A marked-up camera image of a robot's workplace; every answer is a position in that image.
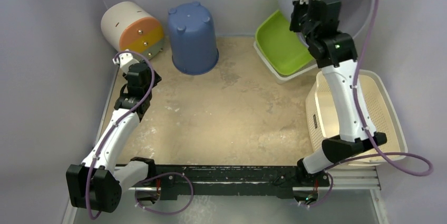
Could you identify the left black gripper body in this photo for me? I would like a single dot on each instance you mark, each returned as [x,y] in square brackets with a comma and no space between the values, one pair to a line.
[156,80]

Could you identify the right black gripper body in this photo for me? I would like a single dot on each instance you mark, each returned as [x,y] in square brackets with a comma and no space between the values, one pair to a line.
[298,13]

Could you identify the green plastic tray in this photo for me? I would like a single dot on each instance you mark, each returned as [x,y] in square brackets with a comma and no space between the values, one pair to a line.
[282,48]

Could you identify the blue plastic bucket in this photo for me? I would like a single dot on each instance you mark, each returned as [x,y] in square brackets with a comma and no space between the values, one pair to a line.
[192,38]

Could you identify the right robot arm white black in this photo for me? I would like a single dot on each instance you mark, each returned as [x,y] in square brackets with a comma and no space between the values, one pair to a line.
[336,56]

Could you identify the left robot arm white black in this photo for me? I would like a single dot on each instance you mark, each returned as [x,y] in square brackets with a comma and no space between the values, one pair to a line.
[111,145]

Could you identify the round drawer cabinet orange yellow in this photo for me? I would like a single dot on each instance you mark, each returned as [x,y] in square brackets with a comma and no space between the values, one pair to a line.
[127,26]

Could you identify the small white perforated basket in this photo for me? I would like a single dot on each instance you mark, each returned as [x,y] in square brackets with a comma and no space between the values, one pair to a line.
[280,79]

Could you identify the large cream laundry basket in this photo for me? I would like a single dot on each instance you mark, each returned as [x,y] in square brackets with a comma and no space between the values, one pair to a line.
[322,116]

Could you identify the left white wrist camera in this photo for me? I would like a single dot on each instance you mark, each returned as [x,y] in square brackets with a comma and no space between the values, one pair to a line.
[124,61]

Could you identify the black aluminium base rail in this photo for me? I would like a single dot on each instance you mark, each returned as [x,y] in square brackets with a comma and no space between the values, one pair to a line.
[169,181]

